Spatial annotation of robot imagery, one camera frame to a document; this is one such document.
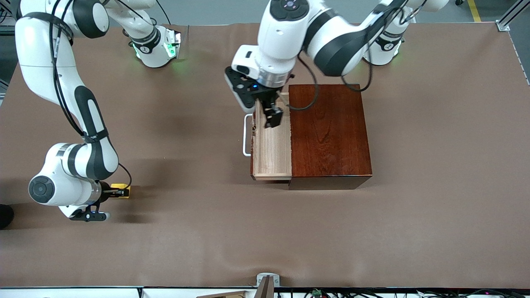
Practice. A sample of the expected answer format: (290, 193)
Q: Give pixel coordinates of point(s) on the black round object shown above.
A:
(5, 216)

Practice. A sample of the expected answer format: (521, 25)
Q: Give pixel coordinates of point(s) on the grey metal bracket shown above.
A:
(277, 279)

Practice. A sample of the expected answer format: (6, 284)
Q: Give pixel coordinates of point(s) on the aluminium frame rails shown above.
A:
(5, 8)

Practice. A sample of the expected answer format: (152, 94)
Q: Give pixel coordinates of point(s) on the brown table mat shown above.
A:
(207, 231)

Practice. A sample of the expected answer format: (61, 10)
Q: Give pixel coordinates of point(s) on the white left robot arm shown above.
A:
(331, 41)

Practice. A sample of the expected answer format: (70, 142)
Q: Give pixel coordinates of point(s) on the yellow block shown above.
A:
(122, 186)

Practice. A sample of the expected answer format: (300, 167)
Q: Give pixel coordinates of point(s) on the dark red wooden cabinet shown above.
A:
(331, 140)

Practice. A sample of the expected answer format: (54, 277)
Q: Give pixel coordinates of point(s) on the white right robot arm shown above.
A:
(41, 62)

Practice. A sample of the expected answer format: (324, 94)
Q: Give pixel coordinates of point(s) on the green terminal connector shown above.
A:
(317, 292)

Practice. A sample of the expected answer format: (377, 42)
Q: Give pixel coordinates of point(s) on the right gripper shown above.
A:
(106, 191)

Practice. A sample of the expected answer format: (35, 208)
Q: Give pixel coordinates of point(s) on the aluminium profile with bracket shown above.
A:
(502, 25)

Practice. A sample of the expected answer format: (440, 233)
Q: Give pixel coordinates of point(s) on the light wooden plank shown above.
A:
(227, 295)

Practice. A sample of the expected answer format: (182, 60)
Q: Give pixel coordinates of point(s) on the grey camera mount beam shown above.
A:
(265, 289)

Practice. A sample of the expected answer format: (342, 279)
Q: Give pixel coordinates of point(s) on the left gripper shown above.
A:
(268, 100)

